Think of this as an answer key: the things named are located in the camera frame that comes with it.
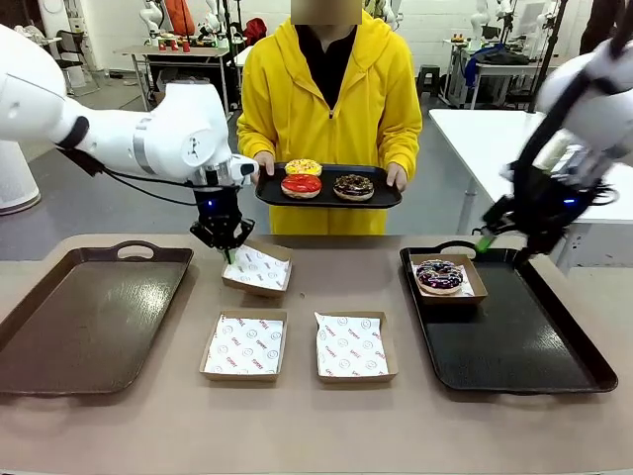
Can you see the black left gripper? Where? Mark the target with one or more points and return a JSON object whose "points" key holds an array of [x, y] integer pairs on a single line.
{"points": [[217, 208]]}

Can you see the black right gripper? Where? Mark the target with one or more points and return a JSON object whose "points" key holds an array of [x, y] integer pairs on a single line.
{"points": [[554, 208]]}

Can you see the black serving tray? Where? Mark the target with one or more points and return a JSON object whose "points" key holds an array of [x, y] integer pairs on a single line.
{"points": [[267, 195]]}

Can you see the kraft paper food box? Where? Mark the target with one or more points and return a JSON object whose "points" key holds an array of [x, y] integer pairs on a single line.
{"points": [[356, 380], [477, 292], [257, 292], [242, 377]]}

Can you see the purple glazed donut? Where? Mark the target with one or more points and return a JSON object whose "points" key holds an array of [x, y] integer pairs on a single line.
{"points": [[439, 277]]}

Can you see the yellow frosted donut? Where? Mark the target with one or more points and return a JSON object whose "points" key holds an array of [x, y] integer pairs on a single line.
{"points": [[303, 165]]}

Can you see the chocolate sprinkled donut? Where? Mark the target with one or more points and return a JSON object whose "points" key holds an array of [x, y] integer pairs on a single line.
{"points": [[353, 187]]}

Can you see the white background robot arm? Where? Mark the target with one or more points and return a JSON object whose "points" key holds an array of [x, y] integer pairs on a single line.
{"points": [[151, 17]]}

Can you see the person's left forearm yellow sleeve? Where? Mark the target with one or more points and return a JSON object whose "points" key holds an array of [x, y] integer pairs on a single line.
{"points": [[403, 143]]}

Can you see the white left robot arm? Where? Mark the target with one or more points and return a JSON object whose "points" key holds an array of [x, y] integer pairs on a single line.
{"points": [[173, 128]]}

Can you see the person's right forearm yellow sleeve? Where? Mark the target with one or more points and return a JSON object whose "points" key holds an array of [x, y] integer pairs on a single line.
{"points": [[252, 138]]}

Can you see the large black plastic tray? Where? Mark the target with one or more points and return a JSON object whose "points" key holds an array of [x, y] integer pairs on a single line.
{"points": [[494, 346]]}

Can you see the large brown plastic tray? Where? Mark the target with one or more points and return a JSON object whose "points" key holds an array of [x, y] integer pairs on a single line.
{"points": [[99, 321]]}

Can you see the person's right hand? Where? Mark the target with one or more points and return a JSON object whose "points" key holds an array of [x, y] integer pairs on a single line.
{"points": [[264, 165]]}

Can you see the person's left hand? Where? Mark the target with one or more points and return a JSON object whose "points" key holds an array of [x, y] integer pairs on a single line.
{"points": [[398, 178]]}

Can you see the large white table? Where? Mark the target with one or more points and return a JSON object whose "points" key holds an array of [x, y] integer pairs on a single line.
{"points": [[484, 143]]}

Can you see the red frosted donut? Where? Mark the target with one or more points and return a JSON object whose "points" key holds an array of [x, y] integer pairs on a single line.
{"points": [[301, 185]]}

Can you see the person in yellow hoodie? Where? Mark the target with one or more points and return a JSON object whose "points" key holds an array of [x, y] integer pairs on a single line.
{"points": [[297, 109]]}

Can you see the dark grey plastic stool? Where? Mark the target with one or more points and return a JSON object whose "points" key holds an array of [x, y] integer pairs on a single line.
{"points": [[429, 79]]}

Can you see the grey-top workshop table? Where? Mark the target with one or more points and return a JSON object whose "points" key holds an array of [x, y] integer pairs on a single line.
{"points": [[519, 65]]}

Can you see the black clothing pile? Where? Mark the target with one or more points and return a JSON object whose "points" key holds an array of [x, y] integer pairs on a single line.
{"points": [[499, 57]]}

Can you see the white height-adjustable desk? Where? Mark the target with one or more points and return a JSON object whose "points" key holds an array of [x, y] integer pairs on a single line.
{"points": [[240, 57]]}

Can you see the black slanted stand pole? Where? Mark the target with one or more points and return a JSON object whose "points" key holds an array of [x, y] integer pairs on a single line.
{"points": [[549, 54]]}

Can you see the wooden-top metal desk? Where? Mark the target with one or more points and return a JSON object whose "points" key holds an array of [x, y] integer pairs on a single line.
{"points": [[163, 50]]}

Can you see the red bag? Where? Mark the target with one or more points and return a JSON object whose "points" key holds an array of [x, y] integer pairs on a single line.
{"points": [[255, 30]]}

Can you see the black office chair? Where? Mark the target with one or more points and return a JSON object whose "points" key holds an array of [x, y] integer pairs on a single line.
{"points": [[74, 49]]}

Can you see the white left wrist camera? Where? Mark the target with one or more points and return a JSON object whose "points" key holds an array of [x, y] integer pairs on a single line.
{"points": [[244, 170]]}

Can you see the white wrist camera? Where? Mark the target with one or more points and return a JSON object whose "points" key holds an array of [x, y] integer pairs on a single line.
{"points": [[576, 165], [244, 170]]}

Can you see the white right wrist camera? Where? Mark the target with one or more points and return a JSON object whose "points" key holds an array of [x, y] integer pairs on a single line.
{"points": [[576, 165]]}

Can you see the white cylindrical pedestal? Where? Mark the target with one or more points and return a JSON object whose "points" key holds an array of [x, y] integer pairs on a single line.
{"points": [[17, 183]]}

